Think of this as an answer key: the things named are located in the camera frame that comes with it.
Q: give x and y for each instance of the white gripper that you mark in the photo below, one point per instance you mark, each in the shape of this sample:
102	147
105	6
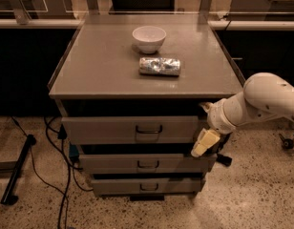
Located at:
216	117

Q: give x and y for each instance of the crushed silver can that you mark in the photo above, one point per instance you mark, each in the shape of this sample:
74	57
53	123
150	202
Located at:
159	66

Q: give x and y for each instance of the black metal floor stand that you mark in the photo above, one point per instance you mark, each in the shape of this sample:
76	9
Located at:
9	198

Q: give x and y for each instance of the grey middle drawer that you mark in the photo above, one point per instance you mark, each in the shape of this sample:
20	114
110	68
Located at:
146	164

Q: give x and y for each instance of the grey bottom drawer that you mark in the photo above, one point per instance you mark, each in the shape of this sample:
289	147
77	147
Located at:
137	186

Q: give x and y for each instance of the black wheeled base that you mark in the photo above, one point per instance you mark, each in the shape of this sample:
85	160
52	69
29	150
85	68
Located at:
287	143

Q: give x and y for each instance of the black caster wheel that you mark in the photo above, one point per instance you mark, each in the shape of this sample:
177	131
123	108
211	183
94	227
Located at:
224	160

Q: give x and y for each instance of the grey top drawer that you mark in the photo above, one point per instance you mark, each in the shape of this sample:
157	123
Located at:
133	129

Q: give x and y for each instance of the grey drawer cabinet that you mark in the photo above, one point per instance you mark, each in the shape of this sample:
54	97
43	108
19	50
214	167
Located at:
100	77

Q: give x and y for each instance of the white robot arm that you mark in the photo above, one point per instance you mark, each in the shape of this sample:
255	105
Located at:
265	96

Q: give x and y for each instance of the grey drawer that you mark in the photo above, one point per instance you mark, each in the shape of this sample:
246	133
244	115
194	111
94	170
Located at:
137	186
133	129
146	164

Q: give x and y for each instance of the white ceramic bowl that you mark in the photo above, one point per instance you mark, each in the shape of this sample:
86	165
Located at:
148	39

